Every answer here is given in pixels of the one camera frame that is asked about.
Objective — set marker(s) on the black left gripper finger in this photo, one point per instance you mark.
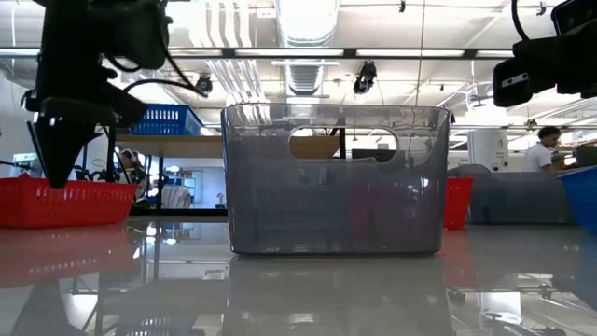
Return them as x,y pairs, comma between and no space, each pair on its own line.
33,140
60,149

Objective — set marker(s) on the transparent grey plastic basket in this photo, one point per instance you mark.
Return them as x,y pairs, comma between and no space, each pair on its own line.
513,196
326,210

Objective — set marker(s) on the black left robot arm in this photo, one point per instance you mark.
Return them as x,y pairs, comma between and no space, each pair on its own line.
74,32

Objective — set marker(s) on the wooden shelf board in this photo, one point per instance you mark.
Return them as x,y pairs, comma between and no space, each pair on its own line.
186,145

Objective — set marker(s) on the red plastic mesh basket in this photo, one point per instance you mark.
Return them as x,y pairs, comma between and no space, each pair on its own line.
460,203
70,203

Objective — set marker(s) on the blue plastic mesh basket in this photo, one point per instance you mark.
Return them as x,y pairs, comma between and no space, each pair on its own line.
163,120

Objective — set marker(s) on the white cylindrical machine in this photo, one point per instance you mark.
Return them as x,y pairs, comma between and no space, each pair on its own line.
487,147

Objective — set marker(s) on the black monitor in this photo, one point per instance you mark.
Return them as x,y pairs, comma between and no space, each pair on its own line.
373,155

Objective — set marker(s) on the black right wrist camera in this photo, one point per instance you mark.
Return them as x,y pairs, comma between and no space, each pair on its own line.
576,14

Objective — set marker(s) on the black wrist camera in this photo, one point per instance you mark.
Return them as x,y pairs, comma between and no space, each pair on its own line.
142,32
576,14

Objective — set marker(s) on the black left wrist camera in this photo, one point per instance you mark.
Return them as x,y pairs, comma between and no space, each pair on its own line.
142,32

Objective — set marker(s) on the black ceiling-mounted camera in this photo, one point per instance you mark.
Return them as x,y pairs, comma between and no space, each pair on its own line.
365,77
204,85

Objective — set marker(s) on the black overhead frame bar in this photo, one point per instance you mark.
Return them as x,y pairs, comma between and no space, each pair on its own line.
350,52

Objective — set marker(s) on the silver ventilation duct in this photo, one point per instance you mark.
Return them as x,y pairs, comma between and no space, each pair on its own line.
305,28

